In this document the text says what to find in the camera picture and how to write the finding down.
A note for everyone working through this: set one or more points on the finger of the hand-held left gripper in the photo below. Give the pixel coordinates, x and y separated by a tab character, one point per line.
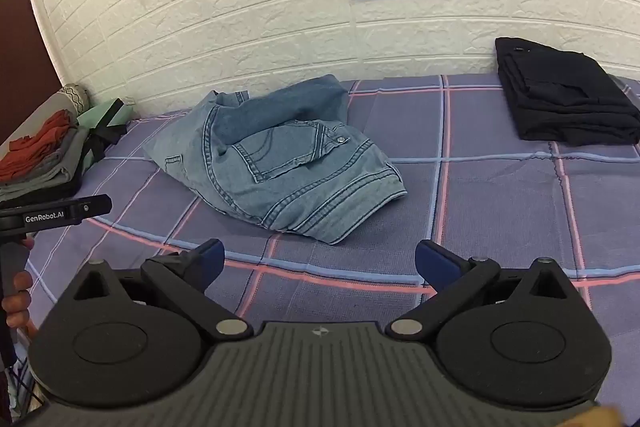
95	207

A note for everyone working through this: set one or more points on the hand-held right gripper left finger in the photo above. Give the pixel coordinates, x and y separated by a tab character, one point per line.
212	257

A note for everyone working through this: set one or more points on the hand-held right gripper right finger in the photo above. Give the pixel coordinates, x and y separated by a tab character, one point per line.
435	259

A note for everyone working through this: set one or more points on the blue denim jeans pants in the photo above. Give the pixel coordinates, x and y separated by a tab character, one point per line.
280	167

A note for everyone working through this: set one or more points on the folded black pants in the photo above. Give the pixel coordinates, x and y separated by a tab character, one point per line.
50	191
560	97

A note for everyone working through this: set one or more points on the folded light grey pants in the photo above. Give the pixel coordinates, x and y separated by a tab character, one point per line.
60	162

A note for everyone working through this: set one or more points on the folded red pants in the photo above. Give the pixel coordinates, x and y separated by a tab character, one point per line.
35	142

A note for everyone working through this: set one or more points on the person's left hand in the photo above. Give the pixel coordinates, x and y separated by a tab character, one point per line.
17	302

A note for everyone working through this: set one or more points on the purple plaid bed sheet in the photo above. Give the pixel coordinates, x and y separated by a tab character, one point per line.
500	207

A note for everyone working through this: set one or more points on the green quilt with black stripe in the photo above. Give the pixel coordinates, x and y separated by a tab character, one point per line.
100	114

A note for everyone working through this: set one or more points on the grey patterned pillow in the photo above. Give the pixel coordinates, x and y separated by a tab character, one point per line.
75	97

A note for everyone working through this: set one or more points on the brown headboard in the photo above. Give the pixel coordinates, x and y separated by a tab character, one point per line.
25	57

